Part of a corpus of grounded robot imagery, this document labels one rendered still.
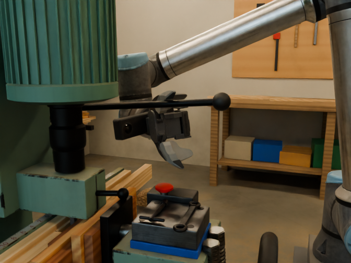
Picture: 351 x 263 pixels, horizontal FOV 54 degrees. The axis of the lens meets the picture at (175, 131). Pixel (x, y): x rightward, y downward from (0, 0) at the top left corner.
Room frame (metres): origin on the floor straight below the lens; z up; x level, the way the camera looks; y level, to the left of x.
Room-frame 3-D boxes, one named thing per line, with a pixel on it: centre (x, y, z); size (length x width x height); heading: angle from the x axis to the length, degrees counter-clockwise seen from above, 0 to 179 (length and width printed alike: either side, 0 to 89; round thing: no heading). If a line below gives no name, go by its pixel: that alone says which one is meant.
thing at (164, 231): (0.50, 0.00, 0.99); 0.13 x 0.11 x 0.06; 163
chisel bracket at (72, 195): (0.58, 0.20, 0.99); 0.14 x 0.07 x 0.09; 73
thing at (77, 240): (0.55, 0.12, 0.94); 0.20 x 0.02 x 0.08; 163
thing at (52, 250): (0.52, 0.16, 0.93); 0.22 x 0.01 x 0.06; 163
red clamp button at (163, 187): (0.53, 0.02, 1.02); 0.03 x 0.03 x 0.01
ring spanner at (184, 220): (0.47, -0.02, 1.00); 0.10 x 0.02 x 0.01; 163
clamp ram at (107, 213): (0.51, 0.07, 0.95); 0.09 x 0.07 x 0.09; 163
